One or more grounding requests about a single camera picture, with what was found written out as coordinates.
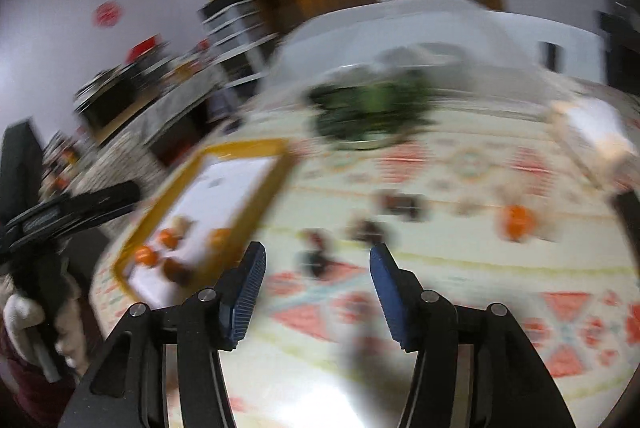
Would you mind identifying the black microwave oven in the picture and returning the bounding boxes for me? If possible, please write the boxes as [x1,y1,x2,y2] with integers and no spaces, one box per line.
[75,62,168,136]

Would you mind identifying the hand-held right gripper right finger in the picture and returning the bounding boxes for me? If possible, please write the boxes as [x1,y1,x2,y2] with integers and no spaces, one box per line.
[369,244,576,428]

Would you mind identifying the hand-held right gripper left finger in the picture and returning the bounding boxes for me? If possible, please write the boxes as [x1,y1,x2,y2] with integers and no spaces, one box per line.
[60,242,267,428]

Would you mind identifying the red box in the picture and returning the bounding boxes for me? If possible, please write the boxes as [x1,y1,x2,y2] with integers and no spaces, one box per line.
[126,35,162,62]

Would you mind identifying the red wall decoration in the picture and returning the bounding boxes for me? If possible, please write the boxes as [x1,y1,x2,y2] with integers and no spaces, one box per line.
[93,1,121,29]

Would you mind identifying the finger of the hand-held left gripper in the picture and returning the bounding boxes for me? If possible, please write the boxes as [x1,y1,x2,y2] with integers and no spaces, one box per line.
[7,180,142,241]

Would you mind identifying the person's left hand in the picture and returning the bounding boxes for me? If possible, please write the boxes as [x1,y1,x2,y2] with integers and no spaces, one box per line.
[2,265,88,371]

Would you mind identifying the counter with patterned cloth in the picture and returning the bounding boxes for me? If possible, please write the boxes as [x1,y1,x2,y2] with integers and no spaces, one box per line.
[45,68,236,191]

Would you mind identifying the white plastic drawer unit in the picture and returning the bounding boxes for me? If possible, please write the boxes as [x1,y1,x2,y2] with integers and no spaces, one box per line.
[199,0,281,91]

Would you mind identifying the leafy green vegetables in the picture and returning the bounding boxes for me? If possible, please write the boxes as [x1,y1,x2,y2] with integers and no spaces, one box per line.
[307,75,437,149]

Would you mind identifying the translucent mesh food cover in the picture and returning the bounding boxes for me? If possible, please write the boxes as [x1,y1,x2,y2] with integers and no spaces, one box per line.
[260,0,551,123]

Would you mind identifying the white tray with yellow rim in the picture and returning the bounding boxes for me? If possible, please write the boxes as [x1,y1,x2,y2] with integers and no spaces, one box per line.
[112,139,297,309]

